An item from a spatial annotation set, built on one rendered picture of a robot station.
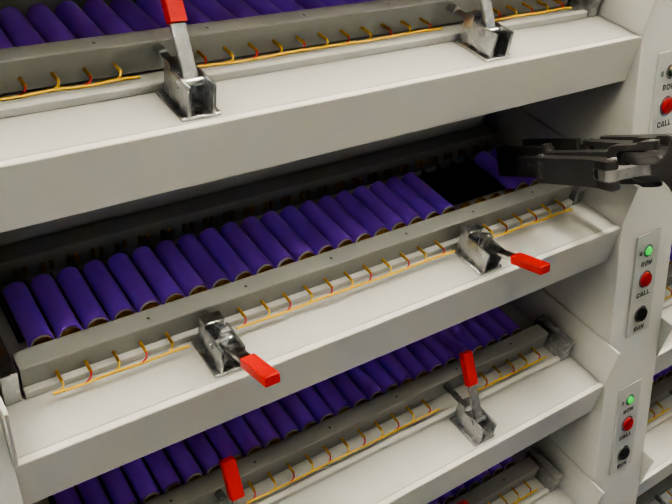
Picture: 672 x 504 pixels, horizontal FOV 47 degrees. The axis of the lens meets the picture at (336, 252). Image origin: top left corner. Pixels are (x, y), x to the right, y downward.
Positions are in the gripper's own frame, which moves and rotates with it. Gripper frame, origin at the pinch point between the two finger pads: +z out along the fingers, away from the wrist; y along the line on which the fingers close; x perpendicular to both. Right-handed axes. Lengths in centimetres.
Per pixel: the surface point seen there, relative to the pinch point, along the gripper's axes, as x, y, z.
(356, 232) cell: 2.5, 21.0, 2.7
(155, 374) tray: 7.0, 43.0, -1.5
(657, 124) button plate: -1.3, -10.3, -6.4
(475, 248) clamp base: 5.7, 12.4, -3.0
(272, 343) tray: 7.6, 33.8, -2.5
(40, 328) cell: 2.3, 49.0, 2.8
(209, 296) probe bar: 3.2, 36.9, 0.4
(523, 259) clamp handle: 6.3, 11.7, -8.2
